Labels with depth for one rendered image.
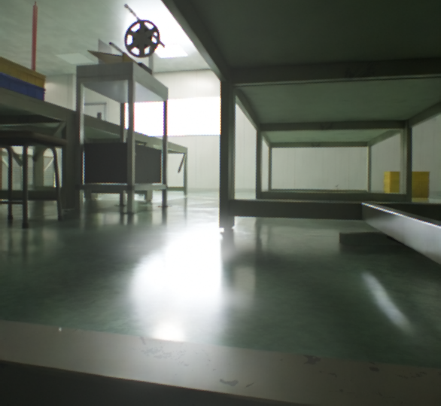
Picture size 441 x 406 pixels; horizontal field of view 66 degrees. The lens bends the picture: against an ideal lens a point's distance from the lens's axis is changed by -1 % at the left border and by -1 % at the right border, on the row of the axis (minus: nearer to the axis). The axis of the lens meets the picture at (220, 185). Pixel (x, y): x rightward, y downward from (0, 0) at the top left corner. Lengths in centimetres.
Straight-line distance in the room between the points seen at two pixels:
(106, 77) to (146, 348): 258
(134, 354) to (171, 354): 2
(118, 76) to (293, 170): 549
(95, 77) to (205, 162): 537
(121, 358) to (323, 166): 748
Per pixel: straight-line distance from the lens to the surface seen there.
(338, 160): 764
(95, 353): 18
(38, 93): 401
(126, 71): 265
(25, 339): 21
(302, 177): 758
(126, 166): 259
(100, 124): 310
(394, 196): 297
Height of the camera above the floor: 23
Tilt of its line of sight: 1 degrees down
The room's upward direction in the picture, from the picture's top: 1 degrees clockwise
